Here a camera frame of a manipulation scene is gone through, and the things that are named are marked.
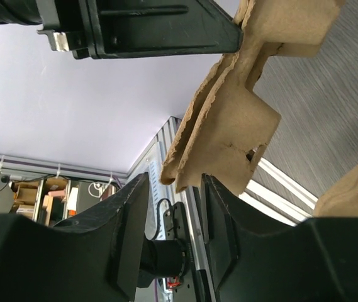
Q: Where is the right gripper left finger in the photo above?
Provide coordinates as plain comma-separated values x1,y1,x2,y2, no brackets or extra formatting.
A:
0,173,149,301

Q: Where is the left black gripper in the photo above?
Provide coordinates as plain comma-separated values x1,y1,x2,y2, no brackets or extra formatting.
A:
36,0,242,60

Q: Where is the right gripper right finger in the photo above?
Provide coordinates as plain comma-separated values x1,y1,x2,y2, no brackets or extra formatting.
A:
201,175,358,301

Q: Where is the brown pulp cup carrier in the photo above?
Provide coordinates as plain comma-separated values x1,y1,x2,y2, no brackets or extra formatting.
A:
160,0,344,194
313,165,358,217

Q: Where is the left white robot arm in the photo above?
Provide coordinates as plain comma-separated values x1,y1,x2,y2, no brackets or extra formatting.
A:
0,0,242,60

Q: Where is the aluminium front rail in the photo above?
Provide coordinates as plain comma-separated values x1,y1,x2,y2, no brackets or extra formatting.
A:
128,116,318,302

